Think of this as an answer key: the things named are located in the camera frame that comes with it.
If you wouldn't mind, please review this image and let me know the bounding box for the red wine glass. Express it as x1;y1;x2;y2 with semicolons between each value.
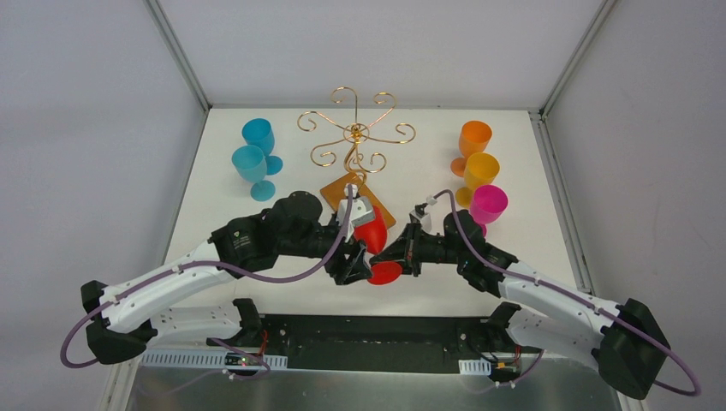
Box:
354;205;402;285

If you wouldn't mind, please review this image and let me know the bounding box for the magenta wine glass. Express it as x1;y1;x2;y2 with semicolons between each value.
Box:
469;184;509;234

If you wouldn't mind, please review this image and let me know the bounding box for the yellow wine glass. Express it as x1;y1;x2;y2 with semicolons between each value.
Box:
450;152;501;208

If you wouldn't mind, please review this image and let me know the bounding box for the orange wine glass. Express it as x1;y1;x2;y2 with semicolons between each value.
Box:
450;120;493;176

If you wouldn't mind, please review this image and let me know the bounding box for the teal wine glass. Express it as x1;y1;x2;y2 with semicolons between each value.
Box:
231;145;276;202

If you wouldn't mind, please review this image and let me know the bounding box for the blue wine glass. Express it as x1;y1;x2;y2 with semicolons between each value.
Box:
241;118;283;176

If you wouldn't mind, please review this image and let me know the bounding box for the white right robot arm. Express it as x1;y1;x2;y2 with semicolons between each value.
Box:
371;211;669;400

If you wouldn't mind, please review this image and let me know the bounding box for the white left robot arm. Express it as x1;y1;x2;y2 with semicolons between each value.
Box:
80;191;387;365

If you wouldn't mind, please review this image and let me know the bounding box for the wooden rack base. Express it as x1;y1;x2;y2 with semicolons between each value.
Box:
320;173;396;229

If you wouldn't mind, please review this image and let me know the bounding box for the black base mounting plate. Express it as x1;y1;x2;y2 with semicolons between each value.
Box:
228;314;516;374

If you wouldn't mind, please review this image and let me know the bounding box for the right controller board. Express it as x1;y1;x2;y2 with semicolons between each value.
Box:
490;361;521;383

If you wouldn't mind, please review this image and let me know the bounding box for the controller board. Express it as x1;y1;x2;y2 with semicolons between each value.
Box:
224;353;261;367
490;361;521;383

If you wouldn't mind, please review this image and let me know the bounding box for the left controller board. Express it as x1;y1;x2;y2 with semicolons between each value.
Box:
224;353;261;367

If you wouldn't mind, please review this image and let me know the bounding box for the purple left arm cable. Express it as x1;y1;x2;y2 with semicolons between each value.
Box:
59;182;359;398

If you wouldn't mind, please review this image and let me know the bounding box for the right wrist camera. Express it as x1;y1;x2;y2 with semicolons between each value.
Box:
409;195;437;234

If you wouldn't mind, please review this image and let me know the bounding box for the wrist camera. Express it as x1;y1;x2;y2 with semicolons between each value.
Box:
409;195;437;234
336;196;376;235

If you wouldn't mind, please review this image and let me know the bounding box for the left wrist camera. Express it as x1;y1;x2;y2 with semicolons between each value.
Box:
336;196;376;235

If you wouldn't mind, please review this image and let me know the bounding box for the gold wire rack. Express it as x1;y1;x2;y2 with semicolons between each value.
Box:
296;86;417;188

